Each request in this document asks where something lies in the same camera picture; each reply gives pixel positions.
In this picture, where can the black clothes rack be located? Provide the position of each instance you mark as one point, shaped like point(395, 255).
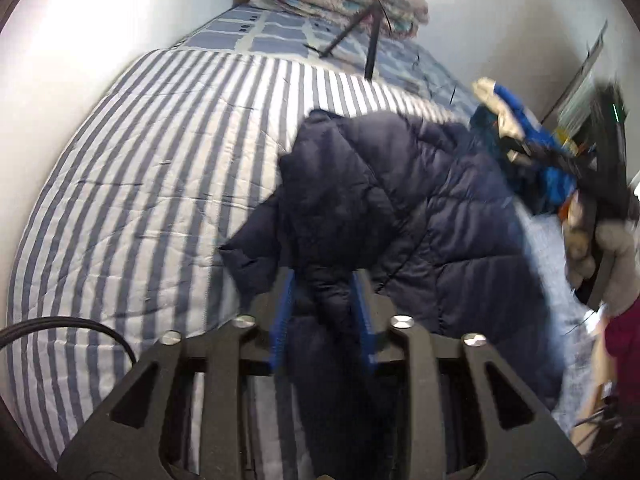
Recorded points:
point(553, 115)

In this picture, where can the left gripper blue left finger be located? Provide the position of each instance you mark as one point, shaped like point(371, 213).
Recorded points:
point(282, 302)

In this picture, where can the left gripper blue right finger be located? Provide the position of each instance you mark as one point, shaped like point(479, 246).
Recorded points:
point(362, 303)

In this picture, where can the blue white striped quilt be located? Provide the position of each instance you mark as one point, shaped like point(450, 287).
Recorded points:
point(131, 355)

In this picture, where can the blue checkered bed sheet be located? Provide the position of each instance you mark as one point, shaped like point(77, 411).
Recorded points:
point(400, 63)

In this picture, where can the cream cloth in pile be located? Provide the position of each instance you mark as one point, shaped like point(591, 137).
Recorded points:
point(485, 91)

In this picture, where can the navy puffer jacket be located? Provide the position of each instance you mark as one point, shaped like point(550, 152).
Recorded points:
point(424, 209)

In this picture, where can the blue jacket on pile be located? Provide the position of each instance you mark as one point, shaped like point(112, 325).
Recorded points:
point(527, 165)

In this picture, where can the right hand white glove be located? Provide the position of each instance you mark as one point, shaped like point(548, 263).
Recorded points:
point(600, 257)

